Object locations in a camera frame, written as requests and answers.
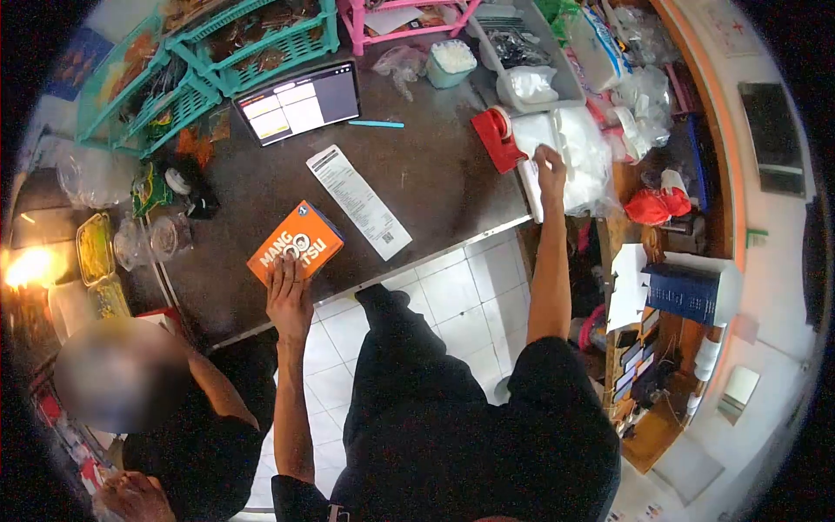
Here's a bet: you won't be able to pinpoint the person's left hand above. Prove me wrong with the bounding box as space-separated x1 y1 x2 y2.
265 253 316 341

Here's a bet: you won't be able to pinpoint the person's right hand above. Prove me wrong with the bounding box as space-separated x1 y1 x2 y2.
532 144 569 208

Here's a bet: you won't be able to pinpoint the person's left fingers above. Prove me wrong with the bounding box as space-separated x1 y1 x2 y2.
267 253 306 288

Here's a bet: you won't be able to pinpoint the person's right fingers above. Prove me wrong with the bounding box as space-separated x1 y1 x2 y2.
532 144 568 173

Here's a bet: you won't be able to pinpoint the orange box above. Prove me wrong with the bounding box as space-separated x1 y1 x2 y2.
246 200 346 287

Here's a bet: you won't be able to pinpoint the pile of clear plastic bags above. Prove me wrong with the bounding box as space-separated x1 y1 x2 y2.
511 106 622 224

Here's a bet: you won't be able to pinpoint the red tape dispenser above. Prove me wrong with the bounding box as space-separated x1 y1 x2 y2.
470 105 528 176

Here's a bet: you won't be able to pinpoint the grey tray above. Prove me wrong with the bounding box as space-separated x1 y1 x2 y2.
466 0 588 116

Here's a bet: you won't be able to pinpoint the long white receipt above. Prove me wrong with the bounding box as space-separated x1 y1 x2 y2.
305 144 414 262

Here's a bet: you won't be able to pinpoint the person's legs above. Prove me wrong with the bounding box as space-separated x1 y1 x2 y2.
342 283 503 425

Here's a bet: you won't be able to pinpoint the red plastic bag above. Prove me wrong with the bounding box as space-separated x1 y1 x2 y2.
624 185 693 228

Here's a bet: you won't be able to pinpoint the white and blue tissue pack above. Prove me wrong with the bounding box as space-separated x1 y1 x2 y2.
566 5 631 94

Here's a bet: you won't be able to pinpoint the black bottle with white cap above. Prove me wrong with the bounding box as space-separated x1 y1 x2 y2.
162 155 221 221

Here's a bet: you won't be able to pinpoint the pale teal tub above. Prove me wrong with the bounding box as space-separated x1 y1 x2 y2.
425 38 479 90

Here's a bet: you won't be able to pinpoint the clear plastic cups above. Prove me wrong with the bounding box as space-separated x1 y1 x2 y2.
113 211 194 273

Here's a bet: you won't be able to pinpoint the white paper sheet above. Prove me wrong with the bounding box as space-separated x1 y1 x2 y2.
605 242 651 334

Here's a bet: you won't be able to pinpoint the green snack packet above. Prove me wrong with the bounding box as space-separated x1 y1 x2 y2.
131 162 174 219

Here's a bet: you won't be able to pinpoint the tablet computer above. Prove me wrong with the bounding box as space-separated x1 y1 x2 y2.
233 59 362 148

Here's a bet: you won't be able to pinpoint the crumpled clear plastic bag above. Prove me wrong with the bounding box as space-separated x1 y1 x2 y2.
371 45 429 103

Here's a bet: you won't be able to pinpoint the yellow food container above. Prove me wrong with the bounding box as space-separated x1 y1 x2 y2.
87 274 133 322
74 211 117 288

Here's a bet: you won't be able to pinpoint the dark blue box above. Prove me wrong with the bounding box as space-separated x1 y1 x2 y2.
641 260 722 328

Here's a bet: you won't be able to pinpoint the stack of clear containers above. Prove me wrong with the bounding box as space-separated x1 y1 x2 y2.
55 140 142 210

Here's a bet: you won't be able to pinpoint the teal plastic rack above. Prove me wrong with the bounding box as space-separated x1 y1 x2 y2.
74 0 341 160

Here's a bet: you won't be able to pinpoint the person's body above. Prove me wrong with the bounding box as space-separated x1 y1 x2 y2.
270 335 622 522

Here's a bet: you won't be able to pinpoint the pink plastic rack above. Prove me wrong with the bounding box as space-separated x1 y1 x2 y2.
335 0 484 57

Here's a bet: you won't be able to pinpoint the wooden shelf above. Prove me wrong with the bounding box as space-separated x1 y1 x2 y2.
601 215 726 475

